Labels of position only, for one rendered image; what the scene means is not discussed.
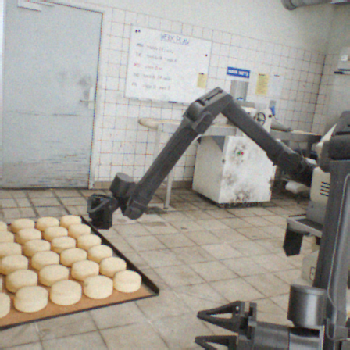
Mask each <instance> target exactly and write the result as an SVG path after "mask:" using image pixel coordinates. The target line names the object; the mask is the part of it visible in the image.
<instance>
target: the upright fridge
mask: <svg viewBox="0 0 350 350"><path fill-rule="evenodd" d="M337 69H338V70H339V71H337V72H334V79H333V83H332V87H331V91H330V97H329V101H328V105H327V114H326V118H325V122H324V126H323V132H322V136H321V140H322V139H323V138H324V137H325V136H326V134H327V133H328V131H329V130H330V129H331V128H333V127H334V126H335V125H336V124H337V123H338V119H339V117H340V116H341V114H342V112H343V111H350V47H342V49H341V55H340V59H339V62H338V66H337Z"/></svg>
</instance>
